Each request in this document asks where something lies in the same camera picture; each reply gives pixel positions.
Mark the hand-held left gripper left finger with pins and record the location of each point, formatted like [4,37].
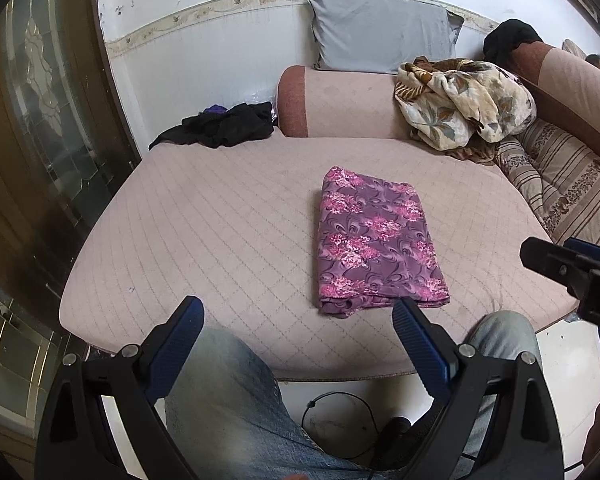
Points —
[177,345]

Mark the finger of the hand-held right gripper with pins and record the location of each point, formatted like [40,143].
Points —
[592,252]
[550,260]

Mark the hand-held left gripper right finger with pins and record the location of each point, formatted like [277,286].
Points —
[420,345]

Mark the purple floral dress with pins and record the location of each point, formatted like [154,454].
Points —
[375,240]

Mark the black clothes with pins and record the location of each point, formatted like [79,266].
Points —
[230,125]

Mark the striped floral cushion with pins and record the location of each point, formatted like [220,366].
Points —
[565,175]

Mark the person's right leg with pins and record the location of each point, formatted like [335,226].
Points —
[505,335]

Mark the person's leg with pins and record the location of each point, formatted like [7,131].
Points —
[505,335]
[240,410]

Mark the person's left leg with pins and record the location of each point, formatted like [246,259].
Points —
[240,410]

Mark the black floor object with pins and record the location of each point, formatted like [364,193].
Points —
[392,440]

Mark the pink quilted sofa seat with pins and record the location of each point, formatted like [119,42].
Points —
[205,225]

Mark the pink sofa backrest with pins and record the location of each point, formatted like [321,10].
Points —
[565,80]

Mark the floral blanket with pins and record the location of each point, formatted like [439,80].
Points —
[460,100]

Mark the beige cushion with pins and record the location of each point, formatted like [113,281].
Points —
[573,48]

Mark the black garment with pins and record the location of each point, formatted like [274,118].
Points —
[510,37]

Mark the purple cloth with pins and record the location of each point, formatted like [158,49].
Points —
[215,109]

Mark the pink bolster cushion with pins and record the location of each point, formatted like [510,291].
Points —
[345,105]

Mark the wooden door with glass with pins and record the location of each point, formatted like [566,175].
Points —
[50,110]

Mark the grey pillow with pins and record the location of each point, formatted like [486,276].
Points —
[380,30]

